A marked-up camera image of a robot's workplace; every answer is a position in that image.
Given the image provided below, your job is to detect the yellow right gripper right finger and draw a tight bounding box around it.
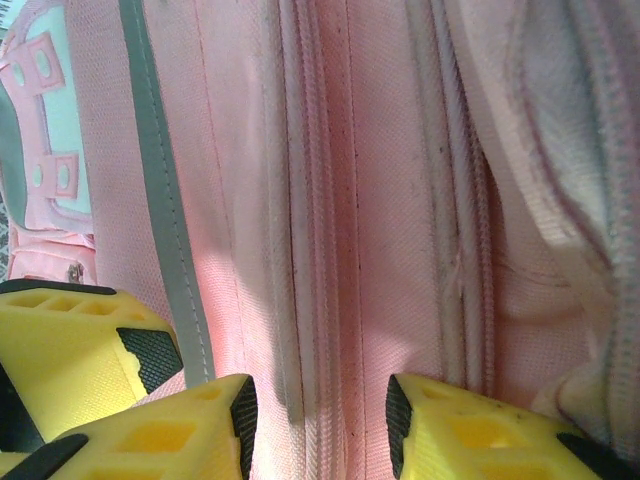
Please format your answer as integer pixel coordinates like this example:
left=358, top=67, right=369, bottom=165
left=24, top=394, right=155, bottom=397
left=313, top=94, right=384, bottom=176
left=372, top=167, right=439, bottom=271
left=385, top=373, right=640, bottom=480

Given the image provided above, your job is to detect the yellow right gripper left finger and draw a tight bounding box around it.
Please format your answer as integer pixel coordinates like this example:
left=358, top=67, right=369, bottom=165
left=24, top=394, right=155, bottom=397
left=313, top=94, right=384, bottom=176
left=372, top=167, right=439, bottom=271
left=19, top=373, right=259, bottom=480

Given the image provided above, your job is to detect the pink student backpack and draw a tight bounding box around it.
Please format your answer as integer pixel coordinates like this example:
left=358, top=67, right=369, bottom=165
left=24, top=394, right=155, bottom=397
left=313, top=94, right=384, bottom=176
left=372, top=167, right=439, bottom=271
left=0, top=0, right=640, bottom=480

